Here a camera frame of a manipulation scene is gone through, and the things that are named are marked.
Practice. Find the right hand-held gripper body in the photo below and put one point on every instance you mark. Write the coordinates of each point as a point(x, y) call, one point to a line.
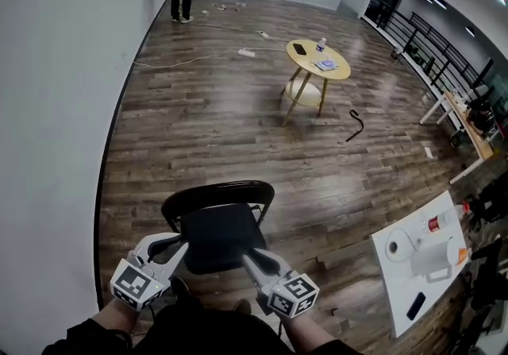
point(293, 294)

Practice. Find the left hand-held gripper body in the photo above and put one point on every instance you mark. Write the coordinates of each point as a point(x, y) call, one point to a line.
point(131, 282)

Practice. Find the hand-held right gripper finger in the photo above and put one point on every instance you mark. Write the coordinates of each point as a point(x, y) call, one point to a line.
point(283, 266)
point(256, 278)

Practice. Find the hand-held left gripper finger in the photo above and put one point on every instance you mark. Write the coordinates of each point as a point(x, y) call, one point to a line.
point(178, 256)
point(152, 238)

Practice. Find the black folding chair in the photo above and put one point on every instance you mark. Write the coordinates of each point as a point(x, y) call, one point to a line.
point(218, 234)

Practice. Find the person's left forearm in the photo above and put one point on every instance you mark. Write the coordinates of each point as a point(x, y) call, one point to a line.
point(115, 313)

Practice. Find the person's right forearm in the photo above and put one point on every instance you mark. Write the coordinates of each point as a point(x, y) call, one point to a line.
point(301, 327)

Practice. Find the black office chair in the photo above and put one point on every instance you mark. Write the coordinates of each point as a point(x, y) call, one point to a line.
point(492, 198)
point(490, 278)

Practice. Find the person's left shoe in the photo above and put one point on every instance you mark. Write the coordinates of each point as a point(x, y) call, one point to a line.
point(179, 286)

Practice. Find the person's shoe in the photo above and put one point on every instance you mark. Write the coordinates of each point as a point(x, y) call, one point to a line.
point(179, 286)
point(243, 305)

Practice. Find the person's right shoe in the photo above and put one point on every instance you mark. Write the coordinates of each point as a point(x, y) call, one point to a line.
point(243, 305)

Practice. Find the small black floor clip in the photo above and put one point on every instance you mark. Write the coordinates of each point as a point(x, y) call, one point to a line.
point(334, 311)

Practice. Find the person's black clothing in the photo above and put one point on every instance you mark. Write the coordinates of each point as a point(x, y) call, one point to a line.
point(206, 329)

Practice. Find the white square table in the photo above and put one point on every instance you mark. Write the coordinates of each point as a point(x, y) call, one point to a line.
point(401, 290)

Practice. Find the black phone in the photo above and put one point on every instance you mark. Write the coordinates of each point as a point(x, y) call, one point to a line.
point(299, 49)
point(416, 305)

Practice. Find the white electric kettle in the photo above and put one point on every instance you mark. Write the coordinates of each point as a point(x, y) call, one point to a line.
point(432, 258)

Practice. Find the black curved floor tool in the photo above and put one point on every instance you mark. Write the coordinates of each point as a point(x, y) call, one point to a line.
point(357, 133)

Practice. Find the red label plastic bottle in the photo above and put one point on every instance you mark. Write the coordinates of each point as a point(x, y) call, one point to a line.
point(438, 222)

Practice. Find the small orange container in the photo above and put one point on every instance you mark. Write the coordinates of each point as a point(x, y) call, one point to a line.
point(463, 257)

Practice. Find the white paper scrap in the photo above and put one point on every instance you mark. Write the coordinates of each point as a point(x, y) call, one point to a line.
point(428, 152)

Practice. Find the round yellow wooden table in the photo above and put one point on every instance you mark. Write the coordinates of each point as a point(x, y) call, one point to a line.
point(301, 65)

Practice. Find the purple white booklet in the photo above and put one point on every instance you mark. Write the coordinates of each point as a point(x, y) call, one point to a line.
point(326, 64)

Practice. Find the white power strip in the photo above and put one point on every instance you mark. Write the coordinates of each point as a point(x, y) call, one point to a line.
point(262, 33)
point(246, 52)

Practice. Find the small clear water bottle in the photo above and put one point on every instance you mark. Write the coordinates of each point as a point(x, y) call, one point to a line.
point(321, 45)

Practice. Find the wooden desk with white legs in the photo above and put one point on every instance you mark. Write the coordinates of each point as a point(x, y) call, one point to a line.
point(476, 143)

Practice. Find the small dark bin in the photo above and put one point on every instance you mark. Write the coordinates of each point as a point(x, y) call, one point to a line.
point(397, 55)

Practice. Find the black metal railing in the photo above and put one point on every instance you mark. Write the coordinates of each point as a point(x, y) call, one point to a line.
point(436, 47)

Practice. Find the black framed glass door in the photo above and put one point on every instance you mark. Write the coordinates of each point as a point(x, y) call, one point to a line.
point(383, 4)

